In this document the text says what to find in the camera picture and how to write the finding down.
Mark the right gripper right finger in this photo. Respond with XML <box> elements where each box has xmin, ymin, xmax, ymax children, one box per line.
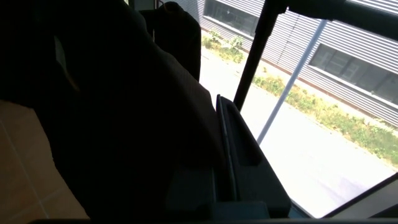
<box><xmin>216</xmin><ymin>95</ymin><xmax>292</xmax><ymax>218</ymax></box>

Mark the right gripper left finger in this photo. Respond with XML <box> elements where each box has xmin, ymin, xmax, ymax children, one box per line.
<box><xmin>164</xmin><ymin>167</ymin><xmax>218</xmax><ymax>218</ymax></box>

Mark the black clothes rack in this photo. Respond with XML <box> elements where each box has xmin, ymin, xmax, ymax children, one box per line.
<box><xmin>233</xmin><ymin>0</ymin><xmax>398</xmax><ymax>112</ymax></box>

